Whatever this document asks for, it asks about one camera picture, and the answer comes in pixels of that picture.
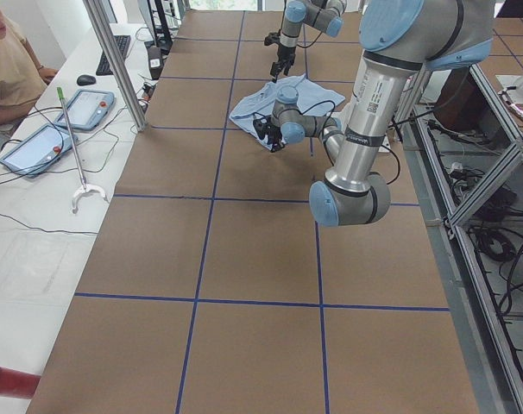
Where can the teach pendant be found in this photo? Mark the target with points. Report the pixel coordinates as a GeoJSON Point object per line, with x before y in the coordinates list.
{"type": "Point", "coordinates": [34, 155]}
{"type": "Point", "coordinates": [87, 108]}

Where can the reacher grabber tool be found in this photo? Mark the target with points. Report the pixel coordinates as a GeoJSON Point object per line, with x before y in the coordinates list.
{"type": "Point", "coordinates": [85, 188]}

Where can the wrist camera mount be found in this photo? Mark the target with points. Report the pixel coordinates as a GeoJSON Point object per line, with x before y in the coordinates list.
{"type": "Point", "coordinates": [262, 126]}
{"type": "Point", "coordinates": [272, 38]}

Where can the teach pendant far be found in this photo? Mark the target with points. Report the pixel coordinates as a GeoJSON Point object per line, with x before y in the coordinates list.
{"type": "Point", "coordinates": [87, 108]}

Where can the black computer mouse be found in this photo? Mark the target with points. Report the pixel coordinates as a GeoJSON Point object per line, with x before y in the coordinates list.
{"type": "Point", "coordinates": [85, 79]}

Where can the light blue t-shirt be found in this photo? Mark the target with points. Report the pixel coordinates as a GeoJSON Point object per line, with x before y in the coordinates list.
{"type": "Point", "coordinates": [313, 99]}

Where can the seated person beige shirt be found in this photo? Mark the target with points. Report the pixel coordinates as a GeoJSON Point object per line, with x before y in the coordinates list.
{"type": "Point", "coordinates": [23, 78]}

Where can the aluminium frame post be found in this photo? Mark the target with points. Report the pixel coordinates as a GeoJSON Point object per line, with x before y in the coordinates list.
{"type": "Point", "coordinates": [102, 29]}

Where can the teach pendant near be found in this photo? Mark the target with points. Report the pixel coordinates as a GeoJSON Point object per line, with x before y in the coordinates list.
{"type": "Point", "coordinates": [34, 155]}

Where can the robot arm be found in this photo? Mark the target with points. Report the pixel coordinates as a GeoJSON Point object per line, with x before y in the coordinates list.
{"type": "Point", "coordinates": [398, 38]}
{"type": "Point", "coordinates": [324, 16]}

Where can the red fire extinguisher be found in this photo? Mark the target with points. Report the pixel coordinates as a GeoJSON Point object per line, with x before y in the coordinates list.
{"type": "Point", "coordinates": [17, 384]}

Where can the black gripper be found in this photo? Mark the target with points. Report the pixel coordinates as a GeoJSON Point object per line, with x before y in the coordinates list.
{"type": "Point", "coordinates": [284, 54]}
{"type": "Point", "coordinates": [273, 135]}

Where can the white camera pillar base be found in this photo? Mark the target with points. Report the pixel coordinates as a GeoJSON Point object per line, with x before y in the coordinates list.
{"type": "Point", "coordinates": [369, 110]}

